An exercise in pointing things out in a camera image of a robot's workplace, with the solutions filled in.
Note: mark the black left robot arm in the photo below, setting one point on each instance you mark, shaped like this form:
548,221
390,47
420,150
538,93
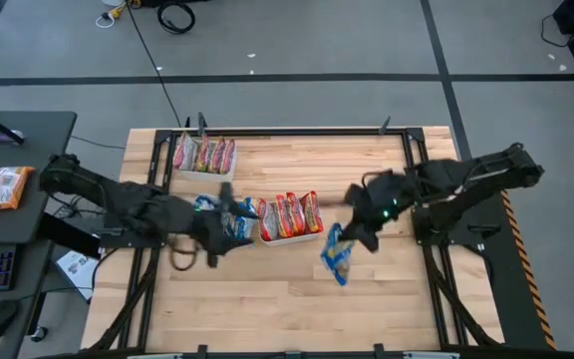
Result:
117,199

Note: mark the black chair caster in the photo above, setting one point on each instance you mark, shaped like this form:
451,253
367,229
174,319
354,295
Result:
40,334

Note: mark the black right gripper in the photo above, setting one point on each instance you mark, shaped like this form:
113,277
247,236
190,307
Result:
369,232

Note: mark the white printed paper sheet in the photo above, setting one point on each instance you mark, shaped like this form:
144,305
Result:
75,266

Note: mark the orange ramen packet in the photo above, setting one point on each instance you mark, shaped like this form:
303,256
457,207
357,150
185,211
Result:
3,187

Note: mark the black aluminium table frame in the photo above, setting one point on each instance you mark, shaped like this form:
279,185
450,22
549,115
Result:
292,132

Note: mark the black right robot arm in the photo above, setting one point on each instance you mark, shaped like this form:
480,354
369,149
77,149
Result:
466,184

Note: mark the white plastic bin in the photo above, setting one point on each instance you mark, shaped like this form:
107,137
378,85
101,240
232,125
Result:
242,248
207,177
287,242

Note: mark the black desk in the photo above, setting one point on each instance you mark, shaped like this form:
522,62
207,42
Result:
43,134

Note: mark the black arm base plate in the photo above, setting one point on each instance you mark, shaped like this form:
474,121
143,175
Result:
132,242
481,230

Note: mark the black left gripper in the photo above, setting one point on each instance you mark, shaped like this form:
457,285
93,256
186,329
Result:
207,224

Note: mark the red beef ramen packet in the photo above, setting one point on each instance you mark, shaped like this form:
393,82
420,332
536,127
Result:
296,214
283,218
267,222
312,213

